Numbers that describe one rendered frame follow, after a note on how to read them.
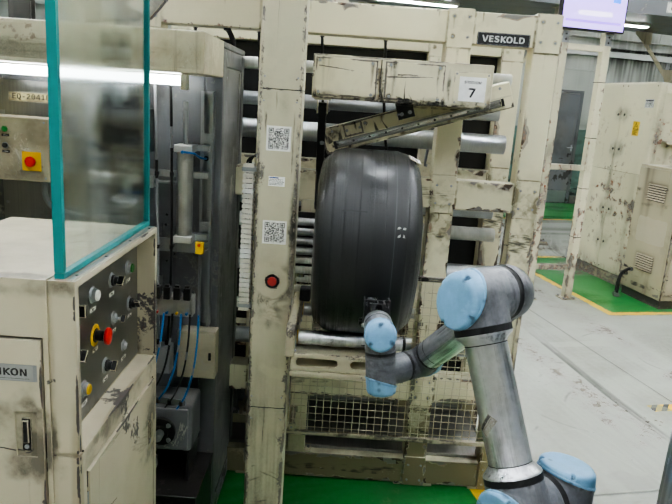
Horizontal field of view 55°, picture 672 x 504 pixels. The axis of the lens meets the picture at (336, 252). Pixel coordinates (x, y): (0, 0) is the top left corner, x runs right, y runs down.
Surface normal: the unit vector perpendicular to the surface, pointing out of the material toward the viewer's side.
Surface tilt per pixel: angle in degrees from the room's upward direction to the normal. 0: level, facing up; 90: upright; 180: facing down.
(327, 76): 90
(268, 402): 90
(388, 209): 59
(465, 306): 83
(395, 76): 90
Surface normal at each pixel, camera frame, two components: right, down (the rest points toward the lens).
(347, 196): 0.03, -0.41
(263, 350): -0.01, 0.23
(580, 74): 0.22, 0.24
